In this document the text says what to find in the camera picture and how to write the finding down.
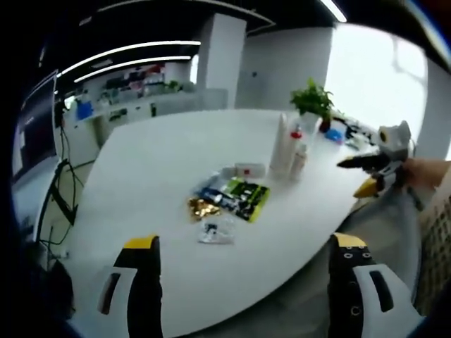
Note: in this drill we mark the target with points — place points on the clear silver skincare sachet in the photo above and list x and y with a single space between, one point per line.
216 232

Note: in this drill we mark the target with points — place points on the small white red box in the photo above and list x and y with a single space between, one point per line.
250 170

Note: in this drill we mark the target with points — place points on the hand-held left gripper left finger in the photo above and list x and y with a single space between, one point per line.
144 281

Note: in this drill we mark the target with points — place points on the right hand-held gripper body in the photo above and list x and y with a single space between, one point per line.
396 141

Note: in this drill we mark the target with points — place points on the person's right hand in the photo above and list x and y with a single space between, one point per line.
414 174

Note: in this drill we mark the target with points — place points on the dark red vase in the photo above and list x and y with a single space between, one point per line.
325 126

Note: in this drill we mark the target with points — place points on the white plant pot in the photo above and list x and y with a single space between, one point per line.
310 125

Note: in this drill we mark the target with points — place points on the blue box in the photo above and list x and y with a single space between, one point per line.
334 135

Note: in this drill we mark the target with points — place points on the black green skincare sachet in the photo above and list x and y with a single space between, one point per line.
252 200

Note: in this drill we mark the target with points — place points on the white skincare tube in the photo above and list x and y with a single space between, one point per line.
281 155

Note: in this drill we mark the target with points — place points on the large white skincare bottle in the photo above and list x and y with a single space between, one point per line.
299 165

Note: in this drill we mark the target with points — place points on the gold skincare sachet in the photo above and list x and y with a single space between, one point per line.
202 209

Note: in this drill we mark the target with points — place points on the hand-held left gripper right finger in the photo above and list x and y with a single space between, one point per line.
347 281

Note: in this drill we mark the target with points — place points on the white counter cabinets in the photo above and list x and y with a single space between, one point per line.
141 107

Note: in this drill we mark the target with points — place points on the large black monitor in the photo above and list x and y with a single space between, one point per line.
35 134

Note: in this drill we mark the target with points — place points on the green potted plant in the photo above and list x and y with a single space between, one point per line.
311 96

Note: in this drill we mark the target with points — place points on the blue plastic crate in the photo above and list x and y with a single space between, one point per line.
84 110

